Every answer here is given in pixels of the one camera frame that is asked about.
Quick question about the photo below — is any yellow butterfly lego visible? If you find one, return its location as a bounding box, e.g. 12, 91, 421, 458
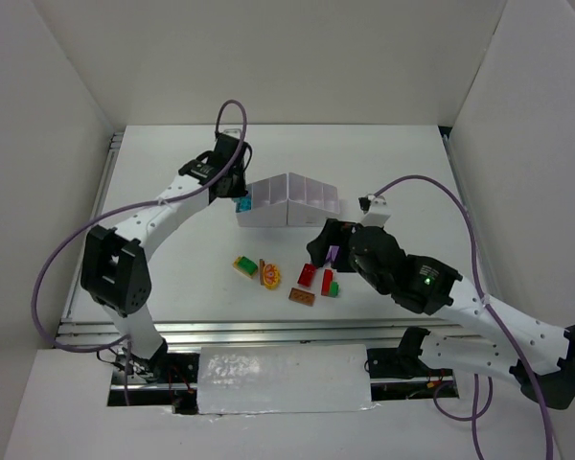
264, 264, 281, 290

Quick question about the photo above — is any tan lego plate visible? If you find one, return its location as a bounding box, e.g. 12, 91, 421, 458
258, 259, 265, 286

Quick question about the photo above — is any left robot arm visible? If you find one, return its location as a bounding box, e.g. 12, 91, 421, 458
80, 129, 251, 373

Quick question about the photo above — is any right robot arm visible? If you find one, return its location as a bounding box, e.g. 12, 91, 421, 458
307, 218, 575, 410

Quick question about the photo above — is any purple oval lego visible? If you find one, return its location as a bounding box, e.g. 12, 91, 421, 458
325, 245, 339, 266

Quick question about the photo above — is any small red lego brick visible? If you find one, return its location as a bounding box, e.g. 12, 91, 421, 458
320, 269, 334, 296

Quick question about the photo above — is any teal rectangular lego brick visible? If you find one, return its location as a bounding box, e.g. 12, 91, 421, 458
235, 196, 252, 214

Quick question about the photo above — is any small green lego brick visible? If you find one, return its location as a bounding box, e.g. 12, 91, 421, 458
329, 281, 339, 297

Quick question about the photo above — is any white divided organizer bin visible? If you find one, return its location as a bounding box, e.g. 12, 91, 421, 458
236, 172, 340, 228

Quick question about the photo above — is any tan lego brick underside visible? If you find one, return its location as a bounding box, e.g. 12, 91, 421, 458
288, 287, 315, 307

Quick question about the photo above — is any light tan lego under green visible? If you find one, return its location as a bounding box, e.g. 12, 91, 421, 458
233, 258, 260, 279

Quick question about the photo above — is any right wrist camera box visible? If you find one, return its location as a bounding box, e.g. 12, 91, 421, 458
358, 195, 391, 228

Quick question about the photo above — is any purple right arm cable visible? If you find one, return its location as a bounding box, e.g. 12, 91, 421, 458
377, 174, 555, 460

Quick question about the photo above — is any aluminium frame rail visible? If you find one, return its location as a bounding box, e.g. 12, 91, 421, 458
57, 125, 509, 346

